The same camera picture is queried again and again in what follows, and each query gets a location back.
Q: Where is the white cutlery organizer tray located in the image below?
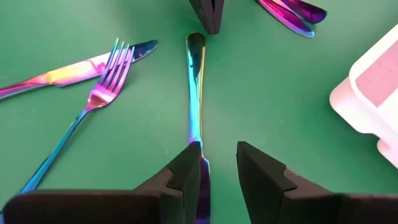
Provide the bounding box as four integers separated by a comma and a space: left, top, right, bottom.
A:
328, 23, 398, 170

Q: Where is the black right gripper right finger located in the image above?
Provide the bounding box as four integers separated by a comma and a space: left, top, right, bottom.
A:
236, 141, 398, 224

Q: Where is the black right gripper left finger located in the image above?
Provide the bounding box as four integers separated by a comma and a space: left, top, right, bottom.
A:
2, 141, 203, 224

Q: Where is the iridescent rainbow fork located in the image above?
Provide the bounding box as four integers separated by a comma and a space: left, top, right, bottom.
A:
17, 37, 136, 195

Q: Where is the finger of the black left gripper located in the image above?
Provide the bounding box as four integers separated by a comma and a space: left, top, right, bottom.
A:
188, 0, 225, 35

